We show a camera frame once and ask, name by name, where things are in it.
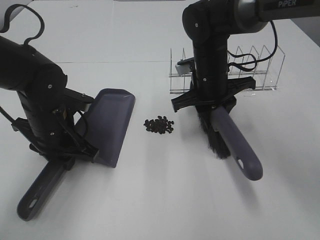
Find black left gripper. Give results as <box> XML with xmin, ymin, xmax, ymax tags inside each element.
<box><xmin>12</xmin><ymin>91</ymin><xmax>100</xmax><ymax>171</ymax></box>

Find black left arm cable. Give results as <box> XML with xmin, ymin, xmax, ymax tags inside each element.
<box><xmin>0</xmin><ymin>5</ymin><xmax>45</xmax><ymax>46</ymax></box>

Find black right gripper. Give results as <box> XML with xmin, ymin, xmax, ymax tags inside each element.
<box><xmin>171</xmin><ymin>37</ymin><xmax>256</xmax><ymax>112</ymax></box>

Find chrome wire dish rack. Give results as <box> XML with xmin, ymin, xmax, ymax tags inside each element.
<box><xmin>168</xmin><ymin>45</ymin><xmax>286</xmax><ymax>95</ymax></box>

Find pile of coffee beans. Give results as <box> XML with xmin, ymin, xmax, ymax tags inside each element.
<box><xmin>143</xmin><ymin>115</ymin><xmax>175</xmax><ymax>135</ymax></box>

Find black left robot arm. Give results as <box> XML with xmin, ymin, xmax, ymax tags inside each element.
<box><xmin>0</xmin><ymin>37</ymin><xmax>99</xmax><ymax>165</ymax></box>

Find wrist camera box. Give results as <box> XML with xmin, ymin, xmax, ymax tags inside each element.
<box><xmin>175</xmin><ymin>57</ymin><xmax>195</xmax><ymax>76</ymax></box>
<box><xmin>63</xmin><ymin>88</ymin><xmax>95</xmax><ymax>112</ymax></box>

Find purple plastic dustpan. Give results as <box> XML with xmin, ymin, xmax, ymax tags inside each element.
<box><xmin>16</xmin><ymin>88</ymin><xmax>136</xmax><ymax>221</ymax></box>

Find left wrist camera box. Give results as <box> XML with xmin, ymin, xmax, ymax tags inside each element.
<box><xmin>63</xmin><ymin>88</ymin><xmax>95</xmax><ymax>112</ymax></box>

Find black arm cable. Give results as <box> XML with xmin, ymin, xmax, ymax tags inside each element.
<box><xmin>0</xmin><ymin>5</ymin><xmax>45</xmax><ymax>46</ymax></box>
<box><xmin>226</xmin><ymin>19</ymin><xmax>280</xmax><ymax>73</ymax></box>

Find purple hand brush black bristles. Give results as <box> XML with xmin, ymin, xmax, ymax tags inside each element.
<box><xmin>196</xmin><ymin>105</ymin><xmax>263</xmax><ymax>181</ymax></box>

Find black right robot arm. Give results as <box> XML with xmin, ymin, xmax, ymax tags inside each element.
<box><xmin>171</xmin><ymin>0</ymin><xmax>320</xmax><ymax>112</ymax></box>

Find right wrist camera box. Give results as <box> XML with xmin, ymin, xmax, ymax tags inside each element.
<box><xmin>175</xmin><ymin>57</ymin><xmax>195</xmax><ymax>76</ymax></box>

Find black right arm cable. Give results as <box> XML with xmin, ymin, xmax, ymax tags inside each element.
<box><xmin>226</xmin><ymin>19</ymin><xmax>280</xmax><ymax>73</ymax></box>

